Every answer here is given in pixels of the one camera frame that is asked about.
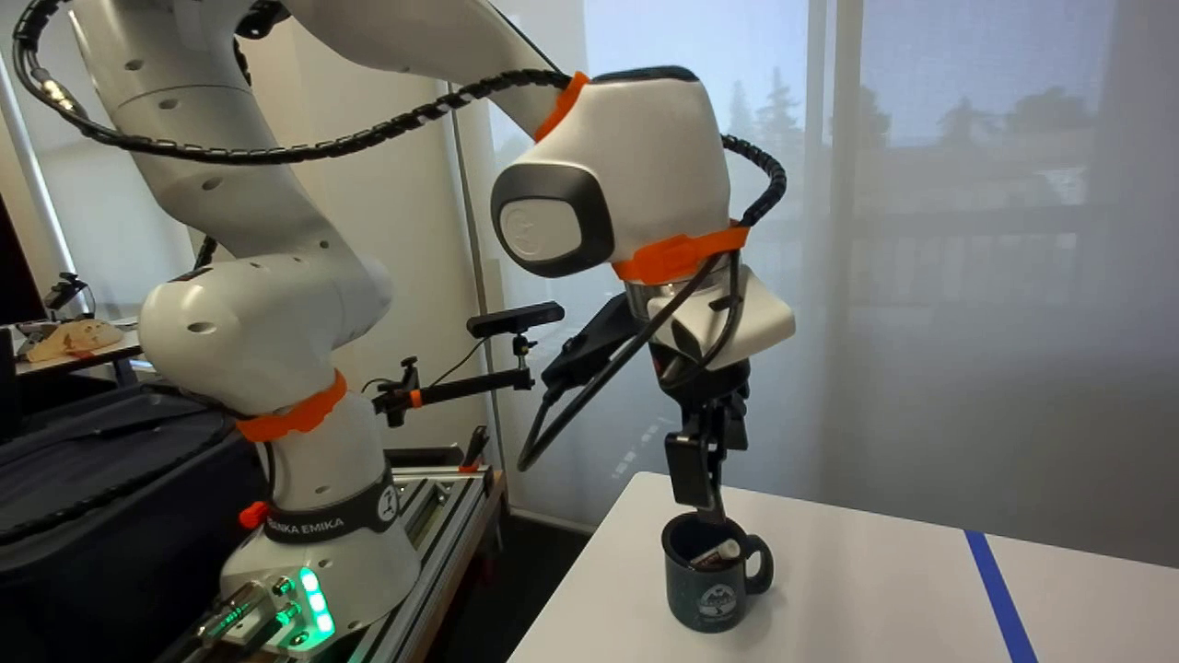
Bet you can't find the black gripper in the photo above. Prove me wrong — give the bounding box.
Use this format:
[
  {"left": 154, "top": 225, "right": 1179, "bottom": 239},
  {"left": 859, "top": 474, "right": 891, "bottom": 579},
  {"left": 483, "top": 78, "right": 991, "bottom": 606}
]
[{"left": 645, "top": 339, "right": 756, "bottom": 516}]

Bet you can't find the red and white marker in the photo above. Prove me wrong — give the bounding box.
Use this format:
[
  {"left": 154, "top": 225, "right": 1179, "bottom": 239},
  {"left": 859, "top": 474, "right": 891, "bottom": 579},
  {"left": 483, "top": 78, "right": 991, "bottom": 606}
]
[{"left": 684, "top": 539, "right": 745, "bottom": 575}]

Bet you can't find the thin black camera cable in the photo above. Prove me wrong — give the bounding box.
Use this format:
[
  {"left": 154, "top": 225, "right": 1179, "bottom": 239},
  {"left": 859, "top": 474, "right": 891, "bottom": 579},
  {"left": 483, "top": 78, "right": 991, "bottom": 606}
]
[{"left": 512, "top": 251, "right": 749, "bottom": 474}]

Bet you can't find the black fabric bag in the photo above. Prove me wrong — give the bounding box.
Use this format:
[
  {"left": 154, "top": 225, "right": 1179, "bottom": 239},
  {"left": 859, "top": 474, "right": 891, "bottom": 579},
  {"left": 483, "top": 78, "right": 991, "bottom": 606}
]
[{"left": 0, "top": 375, "right": 270, "bottom": 663}]

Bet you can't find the dark monitor screen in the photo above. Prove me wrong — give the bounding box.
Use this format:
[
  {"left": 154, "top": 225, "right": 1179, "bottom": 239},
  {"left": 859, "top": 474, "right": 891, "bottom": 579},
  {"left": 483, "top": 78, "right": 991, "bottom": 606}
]
[{"left": 0, "top": 199, "right": 49, "bottom": 328}]

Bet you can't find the green-lit robot base box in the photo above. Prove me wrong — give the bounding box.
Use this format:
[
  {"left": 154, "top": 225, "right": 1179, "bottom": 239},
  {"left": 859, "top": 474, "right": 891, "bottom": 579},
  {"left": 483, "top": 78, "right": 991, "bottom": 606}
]
[{"left": 191, "top": 557, "right": 343, "bottom": 659}]

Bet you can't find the blue tape strip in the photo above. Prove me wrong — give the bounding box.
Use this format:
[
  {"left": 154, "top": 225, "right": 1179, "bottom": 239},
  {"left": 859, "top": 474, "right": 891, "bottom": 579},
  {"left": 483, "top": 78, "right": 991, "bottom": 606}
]
[{"left": 962, "top": 528, "right": 1043, "bottom": 663}]

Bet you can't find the small black device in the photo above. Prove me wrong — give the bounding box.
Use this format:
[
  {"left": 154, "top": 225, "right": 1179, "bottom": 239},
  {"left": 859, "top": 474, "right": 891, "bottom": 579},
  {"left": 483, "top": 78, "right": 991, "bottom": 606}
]
[{"left": 45, "top": 269, "right": 90, "bottom": 316}]

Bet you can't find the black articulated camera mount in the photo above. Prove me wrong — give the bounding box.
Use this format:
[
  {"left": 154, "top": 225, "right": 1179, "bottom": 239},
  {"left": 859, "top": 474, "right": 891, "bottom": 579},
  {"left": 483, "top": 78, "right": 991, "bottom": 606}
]
[{"left": 367, "top": 328, "right": 546, "bottom": 431}]

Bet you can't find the wooden desk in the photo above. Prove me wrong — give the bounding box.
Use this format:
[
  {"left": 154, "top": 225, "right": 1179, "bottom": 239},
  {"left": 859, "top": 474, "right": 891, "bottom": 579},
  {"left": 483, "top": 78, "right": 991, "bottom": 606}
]
[{"left": 11, "top": 316, "right": 138, "bottom": 386}]

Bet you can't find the aluminium frame rail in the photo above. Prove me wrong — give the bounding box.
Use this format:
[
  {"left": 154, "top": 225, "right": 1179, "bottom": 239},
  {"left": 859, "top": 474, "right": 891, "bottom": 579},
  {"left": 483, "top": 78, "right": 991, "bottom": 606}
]
[{"left": 352, "top": 442, "right": 508, "bottom": 663}]

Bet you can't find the black stereo camera bar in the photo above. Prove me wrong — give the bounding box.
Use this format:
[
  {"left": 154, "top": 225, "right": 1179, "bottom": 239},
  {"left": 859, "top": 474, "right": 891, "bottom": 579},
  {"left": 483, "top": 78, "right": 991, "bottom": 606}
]
[{"left": 462, "top": 299, "right": 567, "bottom": 344}]

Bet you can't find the black corrugated cable conduit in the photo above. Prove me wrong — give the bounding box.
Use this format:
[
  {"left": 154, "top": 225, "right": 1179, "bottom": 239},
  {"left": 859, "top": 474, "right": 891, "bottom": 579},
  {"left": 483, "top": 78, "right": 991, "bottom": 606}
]
[{"left": 6, "top": 0, "right": 787, "bottom": 234}]

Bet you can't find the dark speckled mug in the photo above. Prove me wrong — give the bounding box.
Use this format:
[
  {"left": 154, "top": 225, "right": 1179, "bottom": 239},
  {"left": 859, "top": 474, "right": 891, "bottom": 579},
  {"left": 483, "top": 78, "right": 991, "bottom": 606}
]
[{"left": 660, "top": 511, "right": 777, "bottom": 636}]

